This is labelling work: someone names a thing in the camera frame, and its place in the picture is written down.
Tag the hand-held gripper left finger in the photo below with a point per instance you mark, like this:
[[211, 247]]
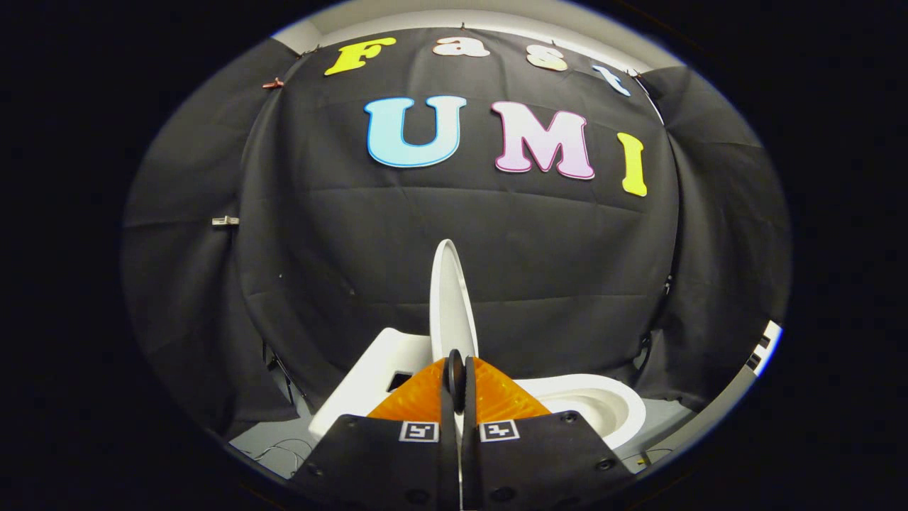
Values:
[[383, 461]]

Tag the white toilet lid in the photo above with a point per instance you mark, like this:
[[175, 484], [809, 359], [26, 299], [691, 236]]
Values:
[[450, 305]]

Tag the silver metal clip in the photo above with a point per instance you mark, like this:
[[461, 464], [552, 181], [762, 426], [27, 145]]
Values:
[[225, 221]]

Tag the black and white striped panel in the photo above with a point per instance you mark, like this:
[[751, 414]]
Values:
[[766, 348]]

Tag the red metal clip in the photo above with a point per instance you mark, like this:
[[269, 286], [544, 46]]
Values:
[[273, 84]]

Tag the black backdrop cloth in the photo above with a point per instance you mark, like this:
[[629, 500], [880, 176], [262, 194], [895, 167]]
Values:
[[440, 241]]

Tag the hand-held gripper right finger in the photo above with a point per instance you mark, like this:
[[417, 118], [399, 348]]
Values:
[[539, 458]]

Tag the white ceramic toilet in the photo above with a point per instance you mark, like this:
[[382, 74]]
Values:
[[376, 369]]

